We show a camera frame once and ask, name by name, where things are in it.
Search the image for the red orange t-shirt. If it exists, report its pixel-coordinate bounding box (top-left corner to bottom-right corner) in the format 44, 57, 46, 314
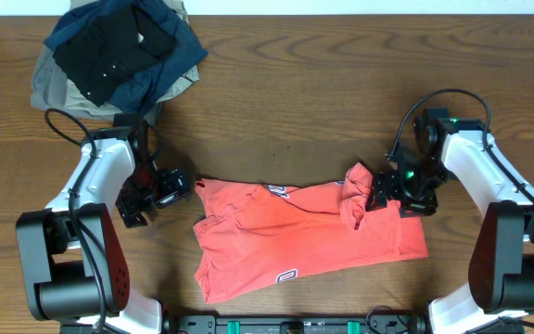
194, 163, 428, 303

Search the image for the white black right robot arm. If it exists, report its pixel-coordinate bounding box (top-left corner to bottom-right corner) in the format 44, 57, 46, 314
366, 108, 534, 333

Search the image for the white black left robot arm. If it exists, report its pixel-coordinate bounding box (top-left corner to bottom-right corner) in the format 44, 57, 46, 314
16, 113, 190, 333

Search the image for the navy blue folded garment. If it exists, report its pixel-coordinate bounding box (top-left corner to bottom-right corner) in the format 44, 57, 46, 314
44, 0, 210, 123

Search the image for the grey khaki folded garment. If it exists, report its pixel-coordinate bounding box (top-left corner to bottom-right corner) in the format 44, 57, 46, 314
30, 0, 201, 126

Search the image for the black folded shirt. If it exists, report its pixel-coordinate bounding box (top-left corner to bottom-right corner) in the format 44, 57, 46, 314
53, 5, 176, 107

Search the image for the black mounting rail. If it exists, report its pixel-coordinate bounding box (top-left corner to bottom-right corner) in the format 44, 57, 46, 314
160, 314, 430, 334

